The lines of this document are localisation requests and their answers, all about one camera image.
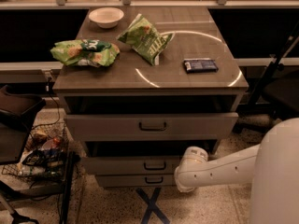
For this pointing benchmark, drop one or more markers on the grey drawer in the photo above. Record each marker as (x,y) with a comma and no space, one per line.
(151,127)
(138,165)
(112,181)

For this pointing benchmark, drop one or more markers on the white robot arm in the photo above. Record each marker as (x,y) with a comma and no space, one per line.
(272,167)

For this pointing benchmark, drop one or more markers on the grey drawer cabinet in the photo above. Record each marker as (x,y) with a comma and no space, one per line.
(132,86)

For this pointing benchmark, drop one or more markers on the grey top drawer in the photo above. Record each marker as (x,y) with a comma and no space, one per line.
(151,127)

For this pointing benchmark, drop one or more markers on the grey bottom drawer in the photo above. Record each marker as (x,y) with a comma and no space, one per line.
(112,181)

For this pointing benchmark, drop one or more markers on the dark blue snack packet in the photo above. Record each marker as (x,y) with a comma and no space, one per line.
(204,65)

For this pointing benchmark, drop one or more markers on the green chip bag upright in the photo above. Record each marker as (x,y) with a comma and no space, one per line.
(143,37)

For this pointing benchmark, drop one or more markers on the green chip bag left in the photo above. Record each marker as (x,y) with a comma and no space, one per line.
(85,52)

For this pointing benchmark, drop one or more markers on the white ceramic bowl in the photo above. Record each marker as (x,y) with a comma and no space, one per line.
(106,17)

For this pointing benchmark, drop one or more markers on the blue tape cross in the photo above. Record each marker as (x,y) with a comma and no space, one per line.
(152,207)

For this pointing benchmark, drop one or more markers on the black office chair right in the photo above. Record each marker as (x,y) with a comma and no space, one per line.
(282,94)

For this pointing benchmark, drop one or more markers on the dark chair left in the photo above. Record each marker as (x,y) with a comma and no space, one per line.
(17,116)

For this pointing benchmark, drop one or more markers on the wire basket with items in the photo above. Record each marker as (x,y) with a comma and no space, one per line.
(44,156)

